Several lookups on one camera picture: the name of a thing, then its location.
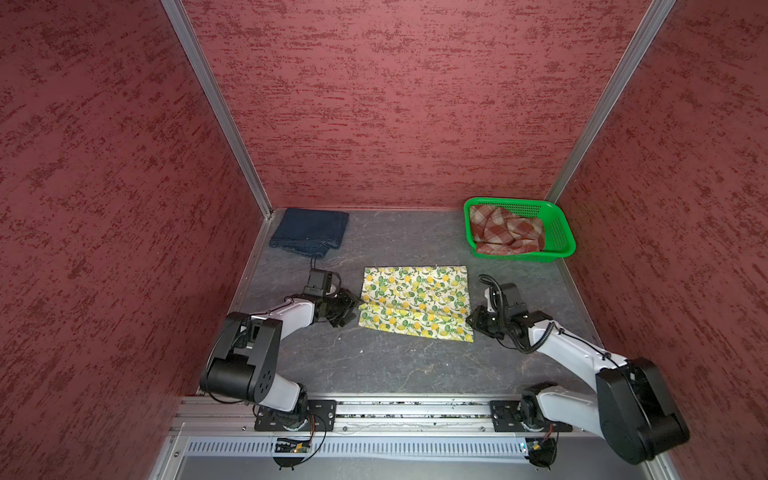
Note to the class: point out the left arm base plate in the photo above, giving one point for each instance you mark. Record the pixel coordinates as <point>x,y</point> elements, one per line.
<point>313,415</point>

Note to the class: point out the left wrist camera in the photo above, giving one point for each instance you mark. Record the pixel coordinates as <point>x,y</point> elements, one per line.
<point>321,283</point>

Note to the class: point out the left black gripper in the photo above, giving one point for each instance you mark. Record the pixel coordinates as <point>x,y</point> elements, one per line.
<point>350,301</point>

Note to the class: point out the aluminium front rail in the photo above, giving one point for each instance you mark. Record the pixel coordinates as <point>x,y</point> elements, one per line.
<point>357,415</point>

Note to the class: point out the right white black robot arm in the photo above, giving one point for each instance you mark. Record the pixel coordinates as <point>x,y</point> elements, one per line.
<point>629,405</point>

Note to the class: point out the left base connector board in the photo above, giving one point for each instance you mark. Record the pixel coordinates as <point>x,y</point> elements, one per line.
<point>289,453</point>

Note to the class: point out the aluminium corner post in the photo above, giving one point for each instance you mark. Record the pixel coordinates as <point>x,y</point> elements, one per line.
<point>190,43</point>
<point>646,31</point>

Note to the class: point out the left aluminium corner post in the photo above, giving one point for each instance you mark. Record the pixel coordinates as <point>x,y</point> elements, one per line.
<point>190,43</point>

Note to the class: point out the right base connector board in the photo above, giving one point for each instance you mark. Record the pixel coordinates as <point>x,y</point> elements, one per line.
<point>542,453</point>

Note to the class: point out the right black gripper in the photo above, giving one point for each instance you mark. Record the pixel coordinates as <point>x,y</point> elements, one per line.
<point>477,322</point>

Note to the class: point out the slotted cable duct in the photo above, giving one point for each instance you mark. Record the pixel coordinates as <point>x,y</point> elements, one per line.
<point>482,449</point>

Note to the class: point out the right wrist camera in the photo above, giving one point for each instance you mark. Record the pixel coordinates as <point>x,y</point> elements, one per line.
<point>505,298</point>

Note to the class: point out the base connector board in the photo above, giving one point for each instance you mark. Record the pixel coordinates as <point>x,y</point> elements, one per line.
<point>289,453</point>
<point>542,453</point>

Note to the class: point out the green plastic basket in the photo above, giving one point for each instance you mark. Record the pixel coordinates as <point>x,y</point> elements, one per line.
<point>560,242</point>

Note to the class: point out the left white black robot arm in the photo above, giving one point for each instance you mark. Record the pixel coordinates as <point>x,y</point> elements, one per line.
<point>242,365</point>

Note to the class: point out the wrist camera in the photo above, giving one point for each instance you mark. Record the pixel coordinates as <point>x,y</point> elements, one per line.
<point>505,298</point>
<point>321,283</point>

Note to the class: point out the reddish brown skirt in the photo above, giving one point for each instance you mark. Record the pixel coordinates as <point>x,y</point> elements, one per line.
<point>496,231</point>

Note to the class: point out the yellow floral skirt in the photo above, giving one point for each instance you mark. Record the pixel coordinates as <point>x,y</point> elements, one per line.
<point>426,302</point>

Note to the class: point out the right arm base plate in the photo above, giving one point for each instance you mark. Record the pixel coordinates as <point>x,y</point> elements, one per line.
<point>522,416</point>

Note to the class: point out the right aluminium corner post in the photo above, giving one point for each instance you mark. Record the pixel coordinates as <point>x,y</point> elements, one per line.
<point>646,31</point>

